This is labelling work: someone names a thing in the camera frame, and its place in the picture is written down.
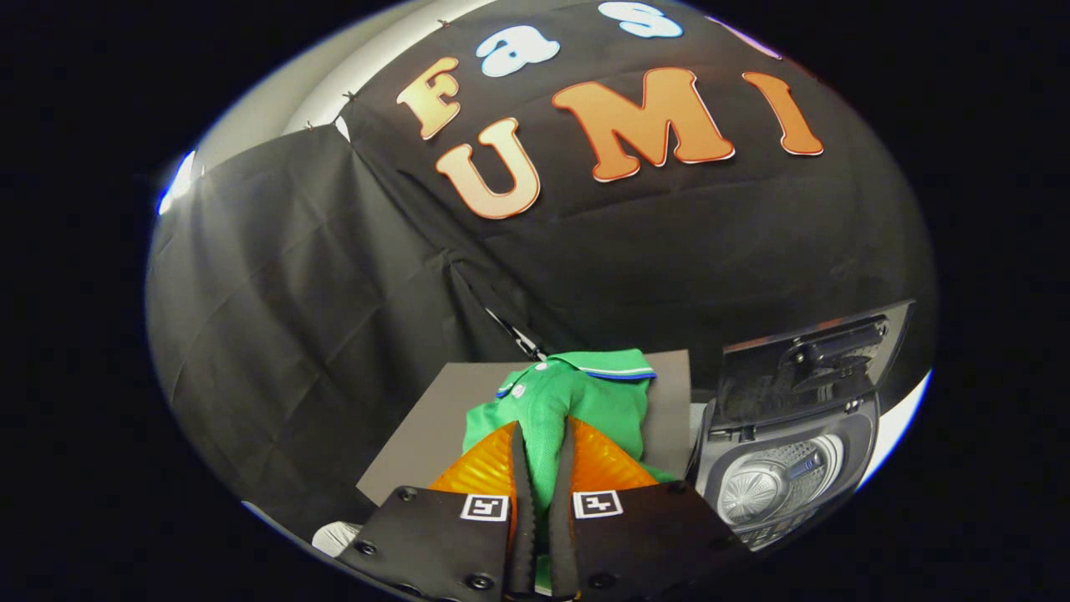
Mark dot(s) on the green polo shirt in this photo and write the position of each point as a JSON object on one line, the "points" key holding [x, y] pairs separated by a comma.
{"points": [[585, 393]]}

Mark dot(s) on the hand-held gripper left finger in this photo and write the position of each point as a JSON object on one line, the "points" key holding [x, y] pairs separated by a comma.
{"points": [[525, 502]]}

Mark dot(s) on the grey washing machine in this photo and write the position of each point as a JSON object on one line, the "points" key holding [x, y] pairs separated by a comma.
{"points": [[861, 435]]}

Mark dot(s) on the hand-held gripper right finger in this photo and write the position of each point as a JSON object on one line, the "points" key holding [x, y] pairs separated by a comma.
{"points": [[560, 502]]}

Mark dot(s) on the black backdrop cloth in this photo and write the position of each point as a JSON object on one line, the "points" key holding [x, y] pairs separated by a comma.
{"points": [[334, 276]]}

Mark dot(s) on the grey flat board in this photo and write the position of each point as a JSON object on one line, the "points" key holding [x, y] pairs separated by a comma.
{"points": [[426, 426]]}

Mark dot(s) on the white rounded object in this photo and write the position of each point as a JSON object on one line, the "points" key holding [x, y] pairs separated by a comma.
{"points": [[338, 539]]}

